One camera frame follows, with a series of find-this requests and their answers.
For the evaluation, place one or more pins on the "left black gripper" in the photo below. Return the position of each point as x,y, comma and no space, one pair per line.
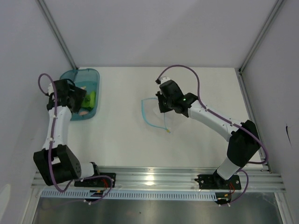
80,94

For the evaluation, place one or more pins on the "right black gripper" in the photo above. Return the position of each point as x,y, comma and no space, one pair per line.
160,96

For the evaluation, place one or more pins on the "clear zip top bag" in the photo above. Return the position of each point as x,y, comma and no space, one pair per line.
167,121

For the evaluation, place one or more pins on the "light green toy cucumber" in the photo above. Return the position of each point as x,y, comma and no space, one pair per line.
92,99

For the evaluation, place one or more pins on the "green toy bell pepper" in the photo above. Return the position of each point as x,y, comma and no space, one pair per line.
86,102

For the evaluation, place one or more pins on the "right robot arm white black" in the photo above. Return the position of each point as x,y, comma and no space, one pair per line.
242,137

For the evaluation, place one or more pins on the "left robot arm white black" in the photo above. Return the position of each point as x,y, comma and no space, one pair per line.
55,161

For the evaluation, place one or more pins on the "pink toy food piece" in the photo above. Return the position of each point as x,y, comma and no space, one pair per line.
83,113

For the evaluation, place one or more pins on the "teal plastic bin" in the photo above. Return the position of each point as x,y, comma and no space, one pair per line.
84,77

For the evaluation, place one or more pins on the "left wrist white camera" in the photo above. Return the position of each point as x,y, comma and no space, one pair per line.
50,89

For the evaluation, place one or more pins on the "wrist white camera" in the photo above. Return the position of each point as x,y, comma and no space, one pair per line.
50,89
162,80

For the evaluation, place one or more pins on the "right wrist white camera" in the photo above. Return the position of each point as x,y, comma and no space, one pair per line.
162,80

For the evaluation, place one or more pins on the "aluminium mounting rail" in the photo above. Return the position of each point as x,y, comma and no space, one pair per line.
182,179

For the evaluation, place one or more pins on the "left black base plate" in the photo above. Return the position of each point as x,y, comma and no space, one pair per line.
103,182

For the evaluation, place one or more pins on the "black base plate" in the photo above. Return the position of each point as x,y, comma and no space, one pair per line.
103,182
210,182

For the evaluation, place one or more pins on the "left aluminium frame post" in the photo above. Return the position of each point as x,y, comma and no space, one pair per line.
56,32

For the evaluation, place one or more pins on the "aluminium frame post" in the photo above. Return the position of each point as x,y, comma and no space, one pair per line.
56,32
270,19

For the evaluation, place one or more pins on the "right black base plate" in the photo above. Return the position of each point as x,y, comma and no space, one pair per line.
210,182

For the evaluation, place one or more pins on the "white slotted cable duct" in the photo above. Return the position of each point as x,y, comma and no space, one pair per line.
133,195

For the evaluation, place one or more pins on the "right aluminium frame post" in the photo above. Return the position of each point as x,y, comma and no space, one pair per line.
270,19

